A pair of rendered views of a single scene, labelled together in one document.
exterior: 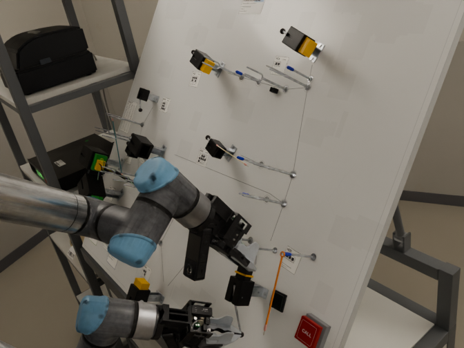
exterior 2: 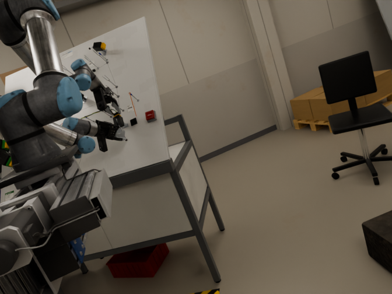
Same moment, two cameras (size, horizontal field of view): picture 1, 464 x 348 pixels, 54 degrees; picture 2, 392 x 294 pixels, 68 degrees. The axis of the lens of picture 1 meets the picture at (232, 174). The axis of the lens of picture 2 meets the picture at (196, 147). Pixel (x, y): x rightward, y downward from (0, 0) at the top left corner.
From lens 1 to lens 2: 1.28 m
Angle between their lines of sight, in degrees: 42
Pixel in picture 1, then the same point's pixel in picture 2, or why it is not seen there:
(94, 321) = (74, 121)
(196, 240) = (98, 94)
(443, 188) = not seen: hidden behind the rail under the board
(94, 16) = not seen: outside the picture
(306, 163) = (119, 80)
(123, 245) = (81, 76)
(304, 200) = (125, 90)
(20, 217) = not seen: hidden behind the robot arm
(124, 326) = (86, 123)
